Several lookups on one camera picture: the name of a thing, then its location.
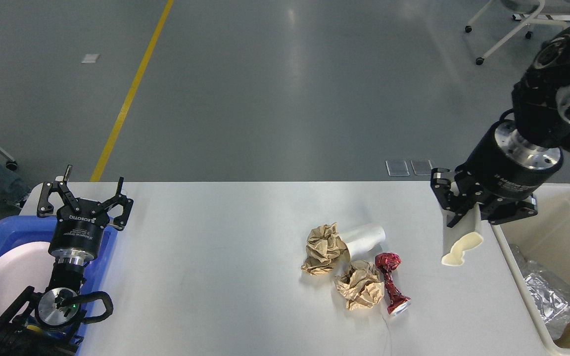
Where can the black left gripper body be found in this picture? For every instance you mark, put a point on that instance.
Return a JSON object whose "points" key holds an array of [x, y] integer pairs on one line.
{"points": [[82, 231]]}

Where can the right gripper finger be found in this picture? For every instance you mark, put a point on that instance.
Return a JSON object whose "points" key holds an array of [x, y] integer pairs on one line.
{"points": [[499, 210], [456, 192]]}

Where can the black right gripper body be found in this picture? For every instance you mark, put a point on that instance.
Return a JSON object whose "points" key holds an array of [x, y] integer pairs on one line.
{"points": [[508, 165]]}

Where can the white paper cup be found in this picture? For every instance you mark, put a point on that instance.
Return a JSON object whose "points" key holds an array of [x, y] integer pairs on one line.
{"points": [[362, 239], [462, 237]]}

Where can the pink plate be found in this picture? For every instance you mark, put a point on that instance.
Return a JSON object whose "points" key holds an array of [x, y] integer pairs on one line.
{"points": [[26, 265]]}

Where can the light brown paper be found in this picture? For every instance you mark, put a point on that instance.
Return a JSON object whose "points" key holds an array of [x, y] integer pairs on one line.
{"points": [[360, 286]]}

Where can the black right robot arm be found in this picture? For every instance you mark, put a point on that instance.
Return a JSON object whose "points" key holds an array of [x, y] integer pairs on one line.
{"points": [[541, 100]]}

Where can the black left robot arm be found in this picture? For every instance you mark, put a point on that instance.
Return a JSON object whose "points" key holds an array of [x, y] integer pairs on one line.
{"points": [[47, 323]]}

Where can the blue plastic tray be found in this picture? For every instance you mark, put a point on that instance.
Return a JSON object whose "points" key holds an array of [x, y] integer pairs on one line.
{"points": [[17, 231]]}

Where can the clear plastic wrap in bin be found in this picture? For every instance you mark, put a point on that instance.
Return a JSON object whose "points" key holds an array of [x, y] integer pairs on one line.
{"points": [[519, 258]]}

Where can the beige plastic bin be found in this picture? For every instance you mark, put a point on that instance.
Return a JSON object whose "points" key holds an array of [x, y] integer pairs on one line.
{"points": [[545, 238]]}

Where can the crushed red can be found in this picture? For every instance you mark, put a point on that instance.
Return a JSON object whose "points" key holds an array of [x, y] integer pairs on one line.
{"points": [[387, 263]]}

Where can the lying white paper cup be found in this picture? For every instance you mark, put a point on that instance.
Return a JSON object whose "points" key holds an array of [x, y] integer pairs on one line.
{"points": [[362, 239]]}

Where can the dark crumpled brown paper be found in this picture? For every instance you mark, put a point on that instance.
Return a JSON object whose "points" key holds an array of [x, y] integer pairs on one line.
{"points": [[324, 249]]}

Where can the white rolling chair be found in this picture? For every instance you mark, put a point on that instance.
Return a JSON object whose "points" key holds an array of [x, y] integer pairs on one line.
{"points": [[532, 12]]}

